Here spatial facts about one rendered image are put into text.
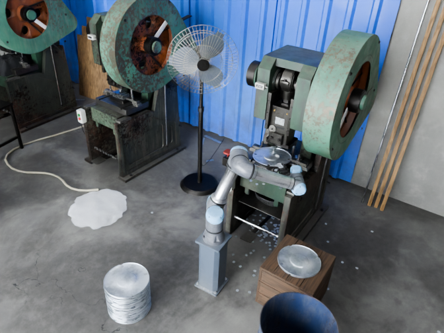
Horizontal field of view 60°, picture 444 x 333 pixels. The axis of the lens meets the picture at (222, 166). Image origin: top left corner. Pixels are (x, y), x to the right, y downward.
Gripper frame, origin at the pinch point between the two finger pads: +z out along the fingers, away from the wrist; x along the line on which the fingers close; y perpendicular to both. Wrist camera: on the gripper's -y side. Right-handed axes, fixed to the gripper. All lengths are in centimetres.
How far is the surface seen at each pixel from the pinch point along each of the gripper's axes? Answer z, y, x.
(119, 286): -33, 121, 54
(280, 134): 11.0, -3.7, -18.9
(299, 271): -61, 8, 45
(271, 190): -0.3, 3.7, 21.8
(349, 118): -2, -51, -32
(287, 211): -17.3, -2.1, 29.7
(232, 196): 20.4, 26.8, 36.9
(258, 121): 153, -50, 37
